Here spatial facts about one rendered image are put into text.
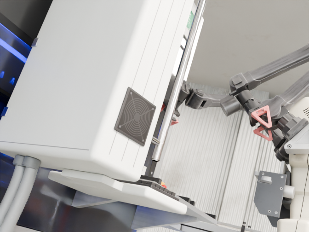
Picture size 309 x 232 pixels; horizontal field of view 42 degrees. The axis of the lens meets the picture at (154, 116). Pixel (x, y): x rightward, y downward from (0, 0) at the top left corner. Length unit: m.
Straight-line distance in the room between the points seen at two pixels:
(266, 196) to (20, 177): 0.86
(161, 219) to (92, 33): 1.15
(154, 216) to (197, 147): 3.95
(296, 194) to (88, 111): 0.90
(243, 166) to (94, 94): 4.79
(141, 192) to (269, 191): 0.62
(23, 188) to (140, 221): 1.02
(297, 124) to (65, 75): 0.79
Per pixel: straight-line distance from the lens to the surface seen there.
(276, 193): 1.54
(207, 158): 5.90
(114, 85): 0.98
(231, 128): 6.04
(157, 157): 1.10
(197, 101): 1.80
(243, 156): 5.74
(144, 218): 2.10
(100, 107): 0.98
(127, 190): 1.11
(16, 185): 1.23
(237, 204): 5.60
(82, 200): 1.69
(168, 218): 2.04
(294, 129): 1.45
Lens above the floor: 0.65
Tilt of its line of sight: 18 degrees up
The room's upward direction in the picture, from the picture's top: 17 degrees clockwise
